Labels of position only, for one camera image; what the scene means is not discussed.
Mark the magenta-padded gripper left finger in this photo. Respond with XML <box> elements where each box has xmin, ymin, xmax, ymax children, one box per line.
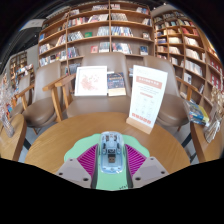
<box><xmin>55</xmin><ymin>143</ymin><xmax>100</xmax><ymax>189</ymax></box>

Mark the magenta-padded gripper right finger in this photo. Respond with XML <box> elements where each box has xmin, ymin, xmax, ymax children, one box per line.
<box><xmin>123</xmin><ymin>143</ymin><xmax>169</xmax><ymax>189</ymax></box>

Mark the green cloud-shaped mouse pad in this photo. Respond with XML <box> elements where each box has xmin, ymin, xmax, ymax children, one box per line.
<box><xmin>63</xmin><ymin>133</ymin><xmax>151</xmax><ymax>192</ymax></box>

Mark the brown padded wooden armchair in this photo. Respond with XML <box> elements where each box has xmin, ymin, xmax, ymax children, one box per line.
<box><xmin>14</xmin><ymin>59</ymin><xmax>73</xmax><ymax>129</ymax></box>
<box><xmin>143</xmin><ymin>54</ymin><xmax>198</xmax><ymax>129</ymax></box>
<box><xmin>43</xmin><ymin>52</ymin><xmax>134</xmax><ymax>121</ymax></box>

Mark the white sign on wooden stand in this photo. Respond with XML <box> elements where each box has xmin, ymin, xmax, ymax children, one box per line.
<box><xmin>125</xmin><ymin>64</ymin><xmax>169</xmax><ymax>135</ymax></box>

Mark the round wooden side table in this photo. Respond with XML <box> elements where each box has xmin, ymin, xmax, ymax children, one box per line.
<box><xmin>0</xmin><ymin>113</ymin><xmax>28</xmax><ymax>163</ymax></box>
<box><xmin>189</xmin><ymin>119</ymin><xmax>224</xmax><ymax>164</ymax></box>

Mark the stack of books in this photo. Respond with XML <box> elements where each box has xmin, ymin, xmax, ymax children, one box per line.
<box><xmin>184</xmin><ymin>99</ymin><xmax>211</xmax><ymax>127</ymax></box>

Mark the dark cover book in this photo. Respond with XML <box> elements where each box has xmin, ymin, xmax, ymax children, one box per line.
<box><xmin>107</xmin><ymin>72</ymin><xmax>127</xmax><ymax>98</ymax></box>

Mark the white framed art print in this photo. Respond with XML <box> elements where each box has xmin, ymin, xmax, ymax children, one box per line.
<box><xmin>74</xmin><ymin>65</ymin><xmax>109</xmax><ymax>98</ymax></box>

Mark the small distant bookshelf unit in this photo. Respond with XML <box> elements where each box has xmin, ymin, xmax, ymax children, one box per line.
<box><xmin>8</xmin><ymin>50</ymin><xmax>28</xmax><ymax>81</ymax></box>

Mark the curved wooden bookshelf unit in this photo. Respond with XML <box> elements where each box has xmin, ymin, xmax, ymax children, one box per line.
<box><xmin>151</xmin><ymin>9</ymin><xmax>224</xmax><ymax>111</ymax></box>

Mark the wide wooden bookshelf unit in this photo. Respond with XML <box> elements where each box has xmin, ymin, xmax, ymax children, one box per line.
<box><xmin>37</xmin><ymin>1</ymin><xmax>156</xmax><ymax>76</ymax></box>

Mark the white hanging ceiling panel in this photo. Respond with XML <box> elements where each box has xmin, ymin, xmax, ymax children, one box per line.
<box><xmin>19</xmin><ymin>18</ymin><xmax>46</xmax><ymax>32</ymax></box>

